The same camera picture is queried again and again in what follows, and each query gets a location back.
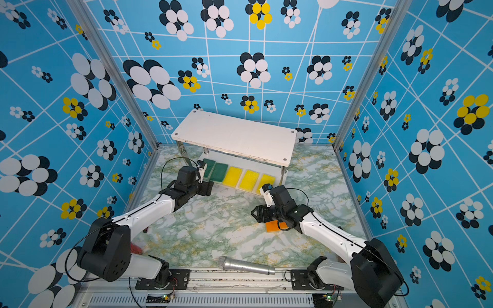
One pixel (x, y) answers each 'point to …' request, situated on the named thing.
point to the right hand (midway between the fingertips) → (258, 211)
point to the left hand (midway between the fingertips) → (206, 179)
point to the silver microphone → (226, 263)
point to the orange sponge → (273, 226)
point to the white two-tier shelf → (254, 146)
